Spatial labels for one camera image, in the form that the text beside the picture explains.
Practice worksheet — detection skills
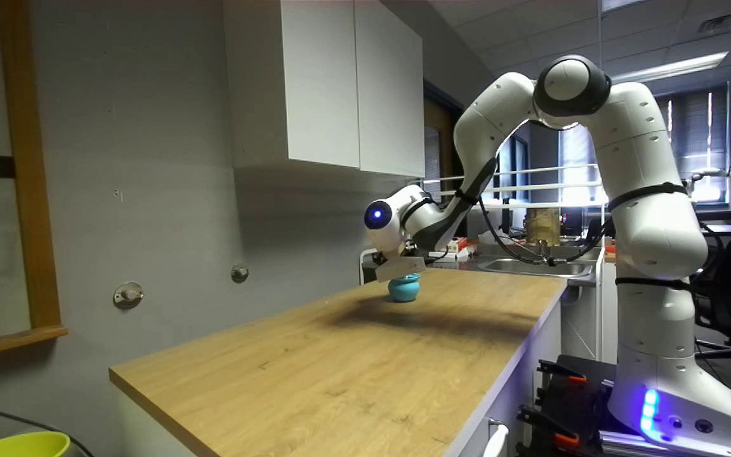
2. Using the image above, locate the window with blinds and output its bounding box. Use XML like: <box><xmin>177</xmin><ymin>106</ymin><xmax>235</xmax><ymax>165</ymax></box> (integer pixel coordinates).
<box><xmin>656</xmin><ymin>84</ymin><xmax>731</xmax><ymax>205</ymax></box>

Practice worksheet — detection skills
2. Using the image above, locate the small blue bowl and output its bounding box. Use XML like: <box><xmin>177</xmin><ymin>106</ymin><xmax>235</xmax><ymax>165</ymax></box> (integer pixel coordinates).
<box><xmin>386</xmin><ymin>273</ymin><xmax>424</xmax><ymax>306</ymax></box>

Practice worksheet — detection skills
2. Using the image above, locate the tan ribbed object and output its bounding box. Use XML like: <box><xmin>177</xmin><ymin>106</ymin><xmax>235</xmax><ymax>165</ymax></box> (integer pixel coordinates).
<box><xmin>523</xmin><ymin>208</ymin><xmax>564</xmax><ymax>249</ymax></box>

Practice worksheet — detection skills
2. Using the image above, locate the white drawer handle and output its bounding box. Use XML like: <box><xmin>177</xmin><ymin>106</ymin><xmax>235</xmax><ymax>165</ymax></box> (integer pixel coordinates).
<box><xmin>479</xmin><ymin>420</ymin><xmax>513</xmax><ymax>457</ymax></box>

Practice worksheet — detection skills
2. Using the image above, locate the long black arm cable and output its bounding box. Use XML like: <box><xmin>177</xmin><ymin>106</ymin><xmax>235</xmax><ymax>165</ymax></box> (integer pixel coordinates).
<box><xmin>399</xmin><ymin>155</ymin><xmax>614</xmax><ymax>268</ymax></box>

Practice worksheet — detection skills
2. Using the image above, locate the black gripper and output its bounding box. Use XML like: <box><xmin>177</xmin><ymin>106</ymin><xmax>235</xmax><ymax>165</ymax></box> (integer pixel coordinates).
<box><xmin>362</xmin><ymin>249</ymin><xmax>427</xmax><ymax>284</ymax></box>

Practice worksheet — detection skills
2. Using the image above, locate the orange black bar clamp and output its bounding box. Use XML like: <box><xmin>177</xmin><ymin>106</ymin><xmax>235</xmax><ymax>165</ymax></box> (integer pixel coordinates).
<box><xmin>515</xmin><ymin>405</ymin><xmax>594</xmax><ymax>457</ymax></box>
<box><xmin>534</xmin><ymin>358</ymin><xmax>614</xmax><ymax>402</ymax></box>

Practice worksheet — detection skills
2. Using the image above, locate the yellow plastic bowl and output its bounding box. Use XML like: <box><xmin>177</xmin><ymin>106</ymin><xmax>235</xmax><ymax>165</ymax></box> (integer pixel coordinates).
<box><xmin>0</xmin><ymin>429</ymin><xmax>72</xmax><ymax>457</ymax></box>

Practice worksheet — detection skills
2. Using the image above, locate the black floor cable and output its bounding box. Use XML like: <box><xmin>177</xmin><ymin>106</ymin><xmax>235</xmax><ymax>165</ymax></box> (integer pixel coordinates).
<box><xmin>0</xmin><ymin>398</ymin><xmax>97</xmax><ymax>457</ymax></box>

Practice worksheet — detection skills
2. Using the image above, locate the long ceiling light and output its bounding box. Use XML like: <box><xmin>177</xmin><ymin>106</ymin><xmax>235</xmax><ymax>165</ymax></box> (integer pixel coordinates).
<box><xmin>609</xmin><ymin>48</ymin><xmax>731</xmax><ymax>87</ymax></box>

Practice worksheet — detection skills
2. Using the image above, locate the white metal railing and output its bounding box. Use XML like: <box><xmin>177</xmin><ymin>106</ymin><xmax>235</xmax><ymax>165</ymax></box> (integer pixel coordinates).
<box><xmin>419</xmin><ymin>164</ymin><xmax>614</xmax><ymax>212</ymax></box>

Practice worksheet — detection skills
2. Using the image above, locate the white wall cabinet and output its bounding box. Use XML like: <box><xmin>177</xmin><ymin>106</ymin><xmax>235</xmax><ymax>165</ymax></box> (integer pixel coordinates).
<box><xmin>221</xmin><ymin>0</ymin><xmax>427</xmax><ymax>180</ymax></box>

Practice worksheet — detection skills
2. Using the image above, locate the metal wall bracket knob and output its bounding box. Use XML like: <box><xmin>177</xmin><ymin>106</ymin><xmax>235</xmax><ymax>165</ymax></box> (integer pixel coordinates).
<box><xmin>109</xmin><ymin>279</ymin><xmax>144</xmax><ymax>313</ymax></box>

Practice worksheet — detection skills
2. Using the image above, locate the wood framed whiteboard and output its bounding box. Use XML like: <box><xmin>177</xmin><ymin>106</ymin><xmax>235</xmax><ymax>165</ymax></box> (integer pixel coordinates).
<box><xmin>0</xmin><ymin>0</ymin><xmax>71</xmax><ymax>365</ymax></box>

